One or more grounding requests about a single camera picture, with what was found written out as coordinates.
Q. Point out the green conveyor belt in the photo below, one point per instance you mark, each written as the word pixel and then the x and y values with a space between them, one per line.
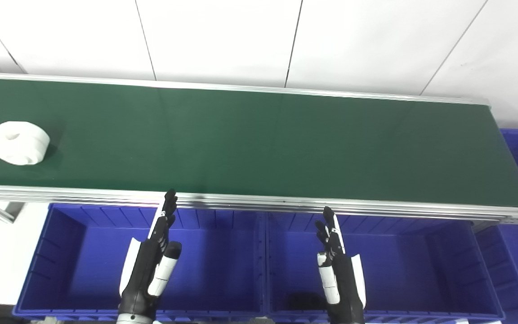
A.
pixel 259 144
pixel 250 201

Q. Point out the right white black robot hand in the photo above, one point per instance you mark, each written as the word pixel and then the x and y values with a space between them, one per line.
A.
pixel 346 288

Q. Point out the white round plastic part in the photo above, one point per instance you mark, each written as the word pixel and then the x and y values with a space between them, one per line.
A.
pixel 20 144

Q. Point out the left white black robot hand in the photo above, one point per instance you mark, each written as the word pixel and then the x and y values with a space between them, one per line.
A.
pixel 144 270

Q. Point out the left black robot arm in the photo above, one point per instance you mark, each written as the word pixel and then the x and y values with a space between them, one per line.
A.
pixel 133 320

